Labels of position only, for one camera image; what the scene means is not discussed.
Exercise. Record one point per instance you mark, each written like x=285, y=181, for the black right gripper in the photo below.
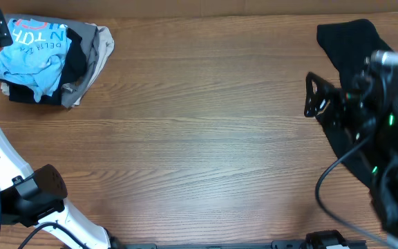
x=316, y=104

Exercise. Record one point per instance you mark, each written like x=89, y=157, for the light blue t-shirt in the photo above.
x=36, y=57

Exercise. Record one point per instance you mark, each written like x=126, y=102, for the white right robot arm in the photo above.
x=380, y=156

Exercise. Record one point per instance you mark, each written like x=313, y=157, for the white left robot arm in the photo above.
x=38, y=198

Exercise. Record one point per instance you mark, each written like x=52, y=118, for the black polo shirt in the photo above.
x=347, y=45

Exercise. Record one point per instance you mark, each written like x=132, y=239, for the black folded shirt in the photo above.
x=74, y=67

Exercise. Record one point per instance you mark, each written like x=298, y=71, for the grey folded shirt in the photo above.
x=85, y=45

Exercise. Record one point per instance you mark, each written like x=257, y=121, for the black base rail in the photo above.
x=330, y=239

